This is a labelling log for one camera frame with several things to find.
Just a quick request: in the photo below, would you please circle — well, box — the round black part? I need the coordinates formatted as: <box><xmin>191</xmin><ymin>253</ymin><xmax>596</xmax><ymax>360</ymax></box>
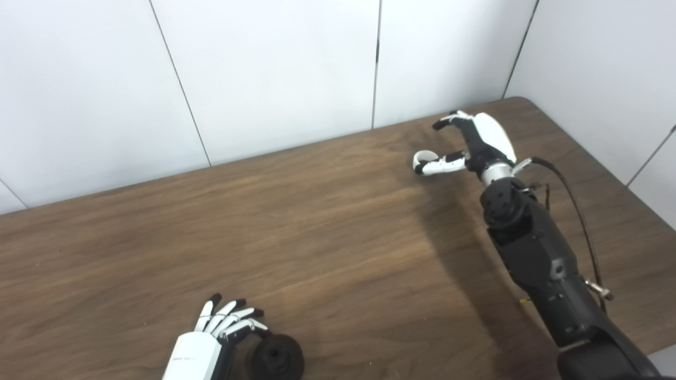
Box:
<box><xmin>247</xmin><ymin>334</ymin><xmax>305</xmax><ymax>380</ymax></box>

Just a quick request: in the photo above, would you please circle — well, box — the white ring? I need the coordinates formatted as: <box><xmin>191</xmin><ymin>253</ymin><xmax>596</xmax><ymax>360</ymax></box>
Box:
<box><xmin>412</xmin><ymin>150</ymin><xmax>440</xmax><ymax>170</ymax></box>

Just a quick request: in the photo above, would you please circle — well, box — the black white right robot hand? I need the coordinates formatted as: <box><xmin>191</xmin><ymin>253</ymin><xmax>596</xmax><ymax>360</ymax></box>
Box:
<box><xmin>414</xmin><ymin>110</ymin><xmax>517</xmax><ymax>177</ymax></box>

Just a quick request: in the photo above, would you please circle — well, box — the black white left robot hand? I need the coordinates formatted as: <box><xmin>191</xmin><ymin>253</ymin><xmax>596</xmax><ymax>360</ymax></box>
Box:
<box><xmin>162</xmin><ymin>293</ymin><xmax>273</xmax><ymax>380</ymax></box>

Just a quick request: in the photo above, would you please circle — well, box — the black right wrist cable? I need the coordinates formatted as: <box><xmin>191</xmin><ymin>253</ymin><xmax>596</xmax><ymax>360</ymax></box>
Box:
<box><xmin>528</xmin><ymin>156</ymin><xmax>614</xmax><ymax>313</ymax></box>

